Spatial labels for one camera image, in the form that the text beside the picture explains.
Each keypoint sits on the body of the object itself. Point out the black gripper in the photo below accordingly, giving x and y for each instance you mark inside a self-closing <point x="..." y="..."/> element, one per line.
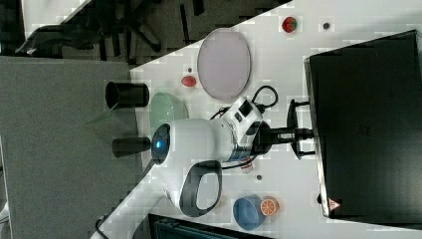
<point x="266" y="137"/>

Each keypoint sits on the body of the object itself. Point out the black oven door handle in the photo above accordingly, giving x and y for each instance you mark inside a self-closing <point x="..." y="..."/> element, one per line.
<point x="292" y="121"/>

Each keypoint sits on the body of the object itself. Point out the black toaster oven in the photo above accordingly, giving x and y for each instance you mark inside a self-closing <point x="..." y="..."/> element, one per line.
<point x="365" y="103"/>

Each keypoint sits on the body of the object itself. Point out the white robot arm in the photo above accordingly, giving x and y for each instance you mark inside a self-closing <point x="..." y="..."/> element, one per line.
<point x="183" y="151"/>

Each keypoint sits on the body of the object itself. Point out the red ketchup bottle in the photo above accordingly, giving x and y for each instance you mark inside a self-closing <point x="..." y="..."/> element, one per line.
<point x="246" y="165"/>

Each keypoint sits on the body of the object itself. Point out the orange half slice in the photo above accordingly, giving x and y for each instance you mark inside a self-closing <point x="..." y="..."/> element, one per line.
<point x="269" y="206"/>

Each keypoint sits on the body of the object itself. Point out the blue cup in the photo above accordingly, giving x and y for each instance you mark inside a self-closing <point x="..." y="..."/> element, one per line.
<point x="247" y="212"/>

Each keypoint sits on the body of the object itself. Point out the lilac round plate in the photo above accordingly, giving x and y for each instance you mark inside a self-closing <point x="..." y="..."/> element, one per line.
<point x="224" y="64"/>

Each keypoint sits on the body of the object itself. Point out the red toy strawberry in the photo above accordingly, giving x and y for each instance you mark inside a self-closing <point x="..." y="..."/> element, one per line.
<point x="289" y="25"/>

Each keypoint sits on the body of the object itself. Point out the red toy tomato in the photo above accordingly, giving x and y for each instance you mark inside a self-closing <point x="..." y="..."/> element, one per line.
<point x="188" y="81"/>

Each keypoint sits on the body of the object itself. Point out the green perforated colander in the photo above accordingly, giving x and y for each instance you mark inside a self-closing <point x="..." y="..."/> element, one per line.
<point x="164" y="108"/>

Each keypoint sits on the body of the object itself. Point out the black cylinder cup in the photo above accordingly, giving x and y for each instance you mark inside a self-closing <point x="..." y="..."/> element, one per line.
<point x="130" y="145"/>

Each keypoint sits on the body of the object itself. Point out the black utensil holder cup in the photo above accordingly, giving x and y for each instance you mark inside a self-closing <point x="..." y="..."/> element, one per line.
<point x="126" y="95"/>

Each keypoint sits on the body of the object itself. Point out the black office chair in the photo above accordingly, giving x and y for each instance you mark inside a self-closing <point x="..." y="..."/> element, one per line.
<point x="97" y="21"/>

